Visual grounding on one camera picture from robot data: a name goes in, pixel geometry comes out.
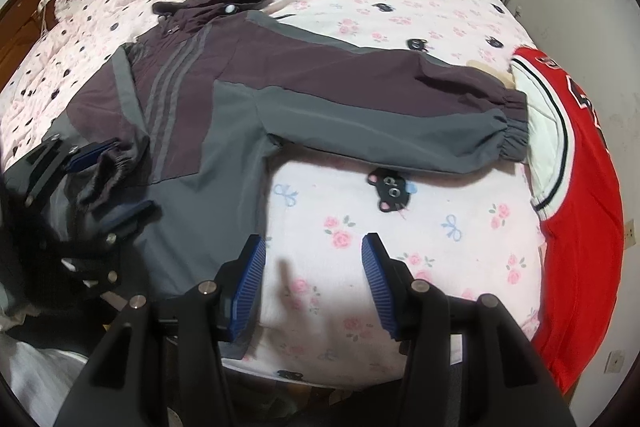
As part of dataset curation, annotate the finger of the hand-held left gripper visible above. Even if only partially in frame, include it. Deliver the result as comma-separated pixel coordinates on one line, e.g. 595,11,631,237
17,134,121,208
62,199,157,293

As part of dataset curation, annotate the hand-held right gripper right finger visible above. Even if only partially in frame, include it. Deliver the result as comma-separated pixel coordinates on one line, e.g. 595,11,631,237
361,232,581,427

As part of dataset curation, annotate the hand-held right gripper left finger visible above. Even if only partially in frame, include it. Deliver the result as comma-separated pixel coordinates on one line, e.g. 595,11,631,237
52,234,268,427

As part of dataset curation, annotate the grey and purple jacket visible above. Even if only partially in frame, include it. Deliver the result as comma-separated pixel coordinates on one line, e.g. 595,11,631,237
45,0,530,360

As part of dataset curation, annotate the pink cat print blanket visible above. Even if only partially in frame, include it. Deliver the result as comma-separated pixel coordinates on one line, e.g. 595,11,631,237
0,0,551,388

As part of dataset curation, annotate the white cloth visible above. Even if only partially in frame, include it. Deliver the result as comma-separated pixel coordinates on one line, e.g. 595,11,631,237
0,327,96,413

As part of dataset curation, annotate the red basketball jersey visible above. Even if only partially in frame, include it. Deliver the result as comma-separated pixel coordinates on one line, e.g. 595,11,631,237
510,46,626,395

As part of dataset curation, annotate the white strap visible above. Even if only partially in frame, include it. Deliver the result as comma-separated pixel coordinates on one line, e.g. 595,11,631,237
35,0,57,32

